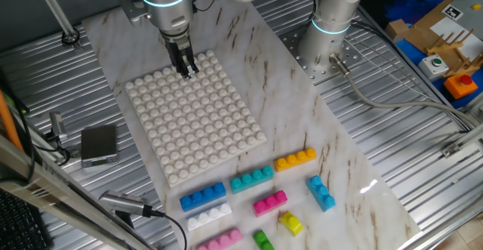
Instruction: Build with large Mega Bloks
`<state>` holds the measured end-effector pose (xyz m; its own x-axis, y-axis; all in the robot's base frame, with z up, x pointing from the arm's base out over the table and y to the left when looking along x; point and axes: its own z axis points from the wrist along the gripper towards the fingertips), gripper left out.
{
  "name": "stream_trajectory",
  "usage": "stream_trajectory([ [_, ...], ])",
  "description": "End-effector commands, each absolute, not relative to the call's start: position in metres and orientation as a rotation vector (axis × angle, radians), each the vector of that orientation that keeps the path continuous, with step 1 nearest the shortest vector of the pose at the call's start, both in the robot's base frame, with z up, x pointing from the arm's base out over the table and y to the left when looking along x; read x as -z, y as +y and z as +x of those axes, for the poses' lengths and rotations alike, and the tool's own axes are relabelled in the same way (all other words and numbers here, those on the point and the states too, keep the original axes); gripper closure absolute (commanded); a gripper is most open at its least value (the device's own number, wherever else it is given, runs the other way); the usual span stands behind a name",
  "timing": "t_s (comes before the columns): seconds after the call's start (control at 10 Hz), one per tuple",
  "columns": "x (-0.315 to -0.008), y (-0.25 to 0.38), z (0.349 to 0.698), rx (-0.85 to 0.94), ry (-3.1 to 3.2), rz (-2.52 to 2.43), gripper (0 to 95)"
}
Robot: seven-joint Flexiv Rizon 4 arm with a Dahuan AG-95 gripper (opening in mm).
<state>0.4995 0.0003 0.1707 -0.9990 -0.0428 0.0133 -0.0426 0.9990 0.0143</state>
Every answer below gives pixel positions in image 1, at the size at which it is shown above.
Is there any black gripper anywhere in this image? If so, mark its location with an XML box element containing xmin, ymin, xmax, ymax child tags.
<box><xmin>161</xmin><ymin>29</ymin><xmax>200</xmax><ymax>80</ymax></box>

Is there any teal four-stud block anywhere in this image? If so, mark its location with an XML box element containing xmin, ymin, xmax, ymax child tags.
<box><xmin>229</xmin><ymin>165</ymin><xmax>275</xmax><ymax>195</ymax></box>

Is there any white studded baseplate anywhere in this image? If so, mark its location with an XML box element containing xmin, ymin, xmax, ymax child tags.
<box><xmin>124</xmin><ymin>49</ymin><xmax>268</xmax><ymax>189</ymax></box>

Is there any marble pattern board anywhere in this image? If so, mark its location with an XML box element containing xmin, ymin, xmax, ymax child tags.
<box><xmin>81</xmin><ymin>0</ymin><xmax>422</xmax><ymax>250</ymax></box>

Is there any silver digital scale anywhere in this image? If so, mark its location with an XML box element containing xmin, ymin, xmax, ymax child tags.
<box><xmin>80</xmin><ymin>124</ymin><xmax>120</xmax><ymax>169</ymax></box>

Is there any blue four-stud block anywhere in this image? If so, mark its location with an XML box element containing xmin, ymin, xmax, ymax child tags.
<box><xmin>179</xmin><ymin>181</ymin><xmax>227</xmax><ymax>213</ymax></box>

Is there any aluminium tripod pole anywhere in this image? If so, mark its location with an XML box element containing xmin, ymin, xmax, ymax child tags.
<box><xmin>32</xmin><ymin>0</ymin><xmax>82</xmax><ymax>51</ymax></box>

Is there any orange four-stud block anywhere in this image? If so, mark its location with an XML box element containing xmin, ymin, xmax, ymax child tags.
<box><xmin>273</xmin><ymin>147</ymin><xmax>318</xmax><ymax>173</ymax></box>

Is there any white four-stud block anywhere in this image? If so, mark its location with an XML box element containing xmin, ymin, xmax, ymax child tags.
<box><xmin>186</xmin><ymin>202</ymin><xmax>233</xmax><ymax>232</ymax></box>

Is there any magenta three-stud block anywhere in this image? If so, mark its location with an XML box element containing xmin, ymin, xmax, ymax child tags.
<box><xmin>251</xmin><ymin>190</ymin><xmax>288</xmax><ymax>218</ymax></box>

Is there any pink four-stud block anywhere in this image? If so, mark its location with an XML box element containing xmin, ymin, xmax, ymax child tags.
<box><xmin>195</xmin><ymin>227</ymin><xmax>245</xmax><ymax>250</ymax></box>

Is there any light blue three-stud block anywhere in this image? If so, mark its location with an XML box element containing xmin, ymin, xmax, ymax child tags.
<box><xmin>305</xmin><ymin>174</ymin><xmax>337</xmax><ymax>213</ymax></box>

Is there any orange pole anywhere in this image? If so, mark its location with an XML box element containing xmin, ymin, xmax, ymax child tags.
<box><xmin>0</xmin><ymin>89</ymin><xmax>24</xmax><ymax>153</ymax></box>

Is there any yellow two-stud block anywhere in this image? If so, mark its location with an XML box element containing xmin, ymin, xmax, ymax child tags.
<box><xmin>278</xmin><ymin>211</ymin><xmax>304</xmax><ymax>237</ymax></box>

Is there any green two-stud block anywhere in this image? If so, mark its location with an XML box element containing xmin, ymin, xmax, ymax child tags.
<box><xmin>252</xmin><ymin>230</ymin><xmax>275</xmax><ymax>250</ymax></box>

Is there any small cardboard box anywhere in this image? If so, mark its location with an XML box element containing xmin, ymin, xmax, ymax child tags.
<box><xmin>384</xmin><ymin>18</ymin><xmax>411</xmax><ymax>43</ymax></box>

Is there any black keyboard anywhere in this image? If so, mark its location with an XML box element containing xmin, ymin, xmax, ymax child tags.
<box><xmin>0</xmin><ymin>189</ymin><xmax>54</xmax><ymax>250</ymax></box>

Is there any brown cardboard sheet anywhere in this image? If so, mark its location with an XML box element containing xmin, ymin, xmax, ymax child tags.
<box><xmin>392</xmin><ymin>0</ymin><xmax>457</xmax><ymax>54</ymax></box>

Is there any white box green button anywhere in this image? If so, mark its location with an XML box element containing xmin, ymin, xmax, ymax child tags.
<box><xmin>417</xmin><ymin>54</ymin><xmax>450</xmax><ymax>81</ymax></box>

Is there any white paper sheet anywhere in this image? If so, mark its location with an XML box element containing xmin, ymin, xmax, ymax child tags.
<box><xmin>429</xmin><ymin>15</ymin><xmax>483</xmax><ymax>60</ymax></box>

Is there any wooden peg rack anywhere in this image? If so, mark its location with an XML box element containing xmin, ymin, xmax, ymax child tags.
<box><xmin>425</xmin><ymin>28</ymin><xmax>483</xmax><ymax>78</ymax></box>

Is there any black white marker tag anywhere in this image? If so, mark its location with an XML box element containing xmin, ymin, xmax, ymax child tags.
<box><xmin>440</xmin><ymin>3</ymin><xmax>464</xmax><ymax>21</ymax></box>

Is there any orange box red button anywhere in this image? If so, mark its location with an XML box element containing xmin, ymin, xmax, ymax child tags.
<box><xmin>443</xmin><ymin>73</ymin><xmax>479</xmax><ymax>100</ymax></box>

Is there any grey studded board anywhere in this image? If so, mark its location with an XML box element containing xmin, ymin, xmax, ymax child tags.
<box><xmin>451</xmin><ymin>0</ymin><xmax>483</xmax><ymax>42</ymax></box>

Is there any perforated robot base plate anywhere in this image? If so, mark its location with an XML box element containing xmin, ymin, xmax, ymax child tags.
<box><xmin>278</xmin><ymin>23</ymin><xmax>363</xmax><ymax>85</ymax></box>

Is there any black ring on pole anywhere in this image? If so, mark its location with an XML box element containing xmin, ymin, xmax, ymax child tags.
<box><xmin>61</xmin><ymin>26</ymin><xmax>81</xmax><ymax>47</ymax></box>

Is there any small silver camera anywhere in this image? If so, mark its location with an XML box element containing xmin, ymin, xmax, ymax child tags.
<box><xmin>48</xmin><ymin>112</ymin><xmax>68</xmax><ymax>142</ymax></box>

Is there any silver camera on stand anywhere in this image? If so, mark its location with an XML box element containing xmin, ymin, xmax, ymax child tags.
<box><xmin>98</xmin><ymin>190</ymin><xmax>154</xmax><ymax>228</ymax></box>

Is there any black camera cable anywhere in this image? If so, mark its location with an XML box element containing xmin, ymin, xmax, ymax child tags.
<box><xmin>150</xmin><ymin>208</ymin><xmax>189</xmax><ymax>250</ymax></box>

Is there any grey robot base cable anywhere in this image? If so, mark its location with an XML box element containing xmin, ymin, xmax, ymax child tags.
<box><xmin>328</xmin><ymin>52</ymin><xmax>478</xmax><ymax>130</ymax></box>

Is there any aluminium frame beam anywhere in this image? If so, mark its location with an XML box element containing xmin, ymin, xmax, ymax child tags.
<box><xmin>0</xmin><ymin>134</ymin><xmax>152</xmax><ymax>250</ymax></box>

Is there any small aluminium corner bracket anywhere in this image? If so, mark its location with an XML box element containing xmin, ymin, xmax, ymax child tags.
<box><xmin>441</xmin><ymin>142</ymin><xmax>464</xmax><ymax>159</ymax></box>

